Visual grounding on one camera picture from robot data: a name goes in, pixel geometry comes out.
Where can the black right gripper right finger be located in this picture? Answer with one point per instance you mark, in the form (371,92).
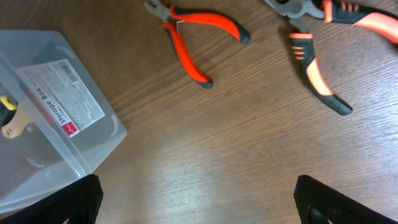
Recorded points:
(319,203)

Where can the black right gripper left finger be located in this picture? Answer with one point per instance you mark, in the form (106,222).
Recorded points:
(77,203)

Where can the wooden handle orange scraper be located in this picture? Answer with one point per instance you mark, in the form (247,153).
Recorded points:
(17,124)

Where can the yellow black handle file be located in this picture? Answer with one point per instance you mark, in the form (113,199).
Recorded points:
(8,110)

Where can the clear plastic storage box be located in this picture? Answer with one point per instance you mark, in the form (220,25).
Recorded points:
(74,129)

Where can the orange black needle-nose pliers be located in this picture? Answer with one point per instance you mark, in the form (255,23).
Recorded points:
(341,12)

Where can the small red cutting pliers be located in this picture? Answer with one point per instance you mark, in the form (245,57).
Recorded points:
(182,26)

